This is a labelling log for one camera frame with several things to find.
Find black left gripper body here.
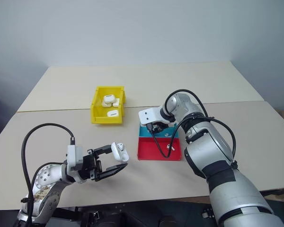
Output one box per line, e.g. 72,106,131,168
79,148,103,182

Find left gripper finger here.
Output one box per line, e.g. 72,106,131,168
94,163,128,182
93,145,114,158

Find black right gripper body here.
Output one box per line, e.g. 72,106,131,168
146,121,169,134

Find white earbud case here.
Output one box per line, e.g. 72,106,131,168
110,141,129,163

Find blue plastic tray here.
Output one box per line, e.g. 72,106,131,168
138,122,180,139

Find red plastic tray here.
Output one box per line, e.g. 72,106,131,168
137,136,183,162

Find yellow plastic bin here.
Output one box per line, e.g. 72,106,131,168
91,86,126,125

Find brown wooden slats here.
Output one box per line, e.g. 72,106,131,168
260,188,284,209

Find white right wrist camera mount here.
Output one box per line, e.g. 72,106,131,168
138,106,169,126

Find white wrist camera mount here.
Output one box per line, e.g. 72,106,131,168
66,145,84,175
138,106,169,126

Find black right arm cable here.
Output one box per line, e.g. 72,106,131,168
145,89,239,170

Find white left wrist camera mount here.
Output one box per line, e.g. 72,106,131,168
66,145,84,175

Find black bracket with white clip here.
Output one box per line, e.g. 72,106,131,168
81,210,103,227
202,208,216,219

